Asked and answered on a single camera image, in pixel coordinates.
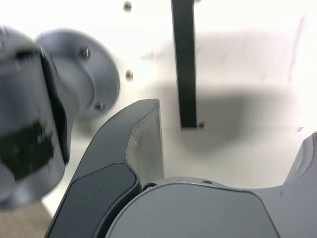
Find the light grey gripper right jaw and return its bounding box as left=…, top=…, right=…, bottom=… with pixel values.
left=105, top=131, right=317, bottom=238

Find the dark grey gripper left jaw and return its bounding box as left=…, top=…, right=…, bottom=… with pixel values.
left=44, top=98, right=166, bottom=238

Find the black tape strip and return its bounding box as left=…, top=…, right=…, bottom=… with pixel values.
left=170, top=0, right=199, bottom=129

